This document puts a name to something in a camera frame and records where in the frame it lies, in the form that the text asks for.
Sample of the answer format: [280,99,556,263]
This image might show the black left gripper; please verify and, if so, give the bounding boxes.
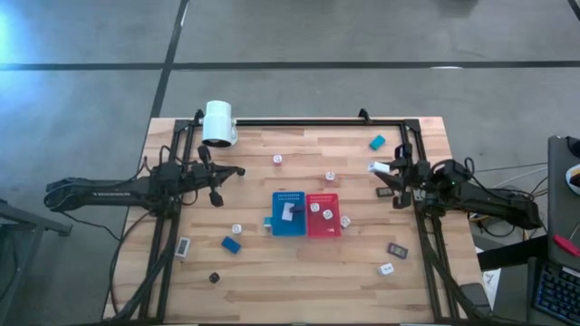
[180,144,239,207]

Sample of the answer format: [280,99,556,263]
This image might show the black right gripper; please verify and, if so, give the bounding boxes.
[374,144,430,209]

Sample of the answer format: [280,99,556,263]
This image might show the blue digital timer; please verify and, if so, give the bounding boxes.
[220,235,243,255]

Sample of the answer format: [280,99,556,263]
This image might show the purple digital timer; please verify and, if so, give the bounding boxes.
[387,242,410,260]

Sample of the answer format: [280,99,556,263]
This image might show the blue plastic basket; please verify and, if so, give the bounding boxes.
[271,190,307,238]

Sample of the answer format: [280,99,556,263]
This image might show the red plastic basket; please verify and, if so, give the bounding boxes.
[305,193,343,238]

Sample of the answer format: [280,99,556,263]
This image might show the white paper sheet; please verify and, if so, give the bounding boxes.
[480,266,503,301]

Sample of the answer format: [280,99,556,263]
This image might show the dark grey rounded pad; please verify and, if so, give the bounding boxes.
[459,282,494,317]

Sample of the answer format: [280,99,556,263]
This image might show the dark grey desk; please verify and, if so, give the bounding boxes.
[525,134,580,326]

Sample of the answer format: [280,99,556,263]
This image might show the white yellow round object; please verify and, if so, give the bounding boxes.
[565,162,580,197]

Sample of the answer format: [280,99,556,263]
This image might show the grey metal stand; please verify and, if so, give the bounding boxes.
[0,198,73,326]

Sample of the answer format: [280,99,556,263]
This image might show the black backlit keyboard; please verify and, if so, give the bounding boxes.
[533,261,580,326]

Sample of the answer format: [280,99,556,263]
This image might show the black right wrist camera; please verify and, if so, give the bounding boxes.
[406,160,431,183]

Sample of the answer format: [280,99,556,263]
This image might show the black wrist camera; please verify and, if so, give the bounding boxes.
[183,161,210,181]
[406,160,431,183]

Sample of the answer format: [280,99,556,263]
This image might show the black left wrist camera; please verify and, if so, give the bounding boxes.
[183,161,210,181]

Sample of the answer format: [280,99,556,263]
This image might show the black aluminium table frame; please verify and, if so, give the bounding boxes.
[108,108,495,326]

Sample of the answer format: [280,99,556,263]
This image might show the red handled tool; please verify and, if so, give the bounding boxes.
[552,234,580,258]

